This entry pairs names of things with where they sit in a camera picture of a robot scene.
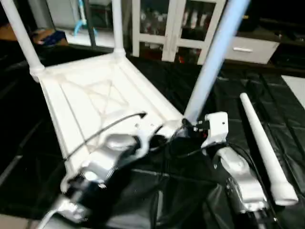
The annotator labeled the white plastic table leg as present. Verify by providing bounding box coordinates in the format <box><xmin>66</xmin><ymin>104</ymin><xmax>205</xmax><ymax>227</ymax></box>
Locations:
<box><xmin>112</xmin><ymin>0</ymin><xmax>127</xmax><ymax>58</ymax></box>
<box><xmin>239</xmin><ymin>93</ymin><xmax>299</xmax><ymax>207</ymax></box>
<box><xmin>0</xmin><ymin>0</ymin><xmax>46</xmax><ymax>80</ymax></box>
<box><xmin>183</xmin><ymin>0</ymin><xmax>251</xmax><ymax>125</ymax></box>

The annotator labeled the white plastic table top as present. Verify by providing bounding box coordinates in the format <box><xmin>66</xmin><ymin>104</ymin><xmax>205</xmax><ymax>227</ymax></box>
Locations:
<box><xmin>30</xmin><ymin>50</ymin><xmax>192</xmax><ymax>177</ymax></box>

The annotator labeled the black work mat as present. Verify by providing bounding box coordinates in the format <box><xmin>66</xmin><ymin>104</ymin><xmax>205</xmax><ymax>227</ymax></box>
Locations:
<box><xmin>0</xmin><ymin>43</ymin><xmax>305</xmax><ymax>229</ymax></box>

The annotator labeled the white drawer unit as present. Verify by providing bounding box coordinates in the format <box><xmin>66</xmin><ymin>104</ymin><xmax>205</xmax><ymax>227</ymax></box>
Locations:
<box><xmin>224</xmin><ymin>36</ymin><xmax>280</xmax><ymax>65</ymax></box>

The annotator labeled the white glass door cabinet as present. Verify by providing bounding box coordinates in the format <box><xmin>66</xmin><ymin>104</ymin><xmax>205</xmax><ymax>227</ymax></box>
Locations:
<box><xmin>131</xmin><ymin>0</ymin><xmax>227</xmax><ymax>65</ymax></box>

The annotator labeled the white flat panel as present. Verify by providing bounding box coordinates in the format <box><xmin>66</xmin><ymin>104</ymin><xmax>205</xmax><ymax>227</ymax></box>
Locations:
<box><xmin>281</xmin><ymin>75</ymin><xmax>305</xmax><ymax>111</ymax></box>

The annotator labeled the grey metal pole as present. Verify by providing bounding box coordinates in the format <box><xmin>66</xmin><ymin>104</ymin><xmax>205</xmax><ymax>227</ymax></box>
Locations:
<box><xmin>85</xmin><ymin>0</ymin><xmax>97</xmax><ymax>47</ymax></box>

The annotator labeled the light blue plastic item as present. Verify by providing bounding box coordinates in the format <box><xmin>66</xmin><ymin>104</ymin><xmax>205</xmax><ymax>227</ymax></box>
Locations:
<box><xmin>74</xmin><ymin>0</ymin><xmax>98</xmax><ymax>37</ymax></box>

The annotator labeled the blue flat box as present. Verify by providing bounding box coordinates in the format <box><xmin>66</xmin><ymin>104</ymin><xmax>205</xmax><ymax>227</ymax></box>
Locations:
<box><xmin>33</xmin><ymin>30</ymin><xmax>67</xmax><ymax>46</ymax></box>

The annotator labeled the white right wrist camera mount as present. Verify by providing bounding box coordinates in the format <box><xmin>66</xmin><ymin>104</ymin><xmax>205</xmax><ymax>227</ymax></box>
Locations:
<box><xmin>200</xmin><ymin>112</ymin><xmax>229</xmax><ymax>148</ymax></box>

